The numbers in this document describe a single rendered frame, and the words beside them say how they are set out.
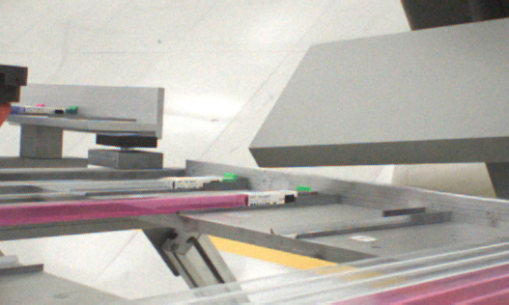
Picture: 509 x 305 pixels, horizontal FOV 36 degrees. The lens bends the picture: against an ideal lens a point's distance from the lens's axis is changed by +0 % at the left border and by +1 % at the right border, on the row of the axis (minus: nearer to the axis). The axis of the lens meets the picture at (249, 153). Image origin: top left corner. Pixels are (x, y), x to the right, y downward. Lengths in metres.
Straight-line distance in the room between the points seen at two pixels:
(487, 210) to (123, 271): 1.50
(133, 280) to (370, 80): 1.08
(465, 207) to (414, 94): 0.39
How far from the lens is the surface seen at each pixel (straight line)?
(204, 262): 0.91
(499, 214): 0.62
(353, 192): 0.69
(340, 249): 0.46
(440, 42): 1.09
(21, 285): 0.33
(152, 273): 1.97
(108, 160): 0.78
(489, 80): 0.98
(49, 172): 0.73
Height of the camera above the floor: 1.16
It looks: 32 degrees down
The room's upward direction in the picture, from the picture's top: 29 degrees counter-clockwise
